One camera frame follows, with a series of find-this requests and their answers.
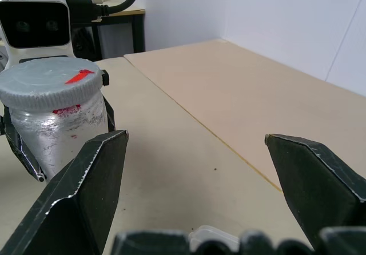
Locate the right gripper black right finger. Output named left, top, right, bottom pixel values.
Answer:
left=264, top=133, right=366, bottom=250

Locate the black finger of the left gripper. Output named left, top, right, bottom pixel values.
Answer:
left=102, top=96, right=117, bottom=134
left=0, top=106, right=46, bottom=182

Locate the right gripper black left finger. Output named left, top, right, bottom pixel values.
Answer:
left=0, top=129, right=130, bottom=255

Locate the translucent plastic jar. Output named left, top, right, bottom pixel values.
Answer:
left=8, top=90, right=109, bottom=183

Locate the grey ribbed lid, red arrow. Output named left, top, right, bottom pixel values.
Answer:
left=0, top=58, right=104, bottom=113

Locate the black bag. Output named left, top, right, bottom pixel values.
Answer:
left=71, top=27, right=100, bottom=61

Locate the black-legged wooden desk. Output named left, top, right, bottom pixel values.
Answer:
left=68, top=0, right=146, bottom=62

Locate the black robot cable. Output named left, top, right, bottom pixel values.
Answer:
left=67, top=0, right=142, bottom=25

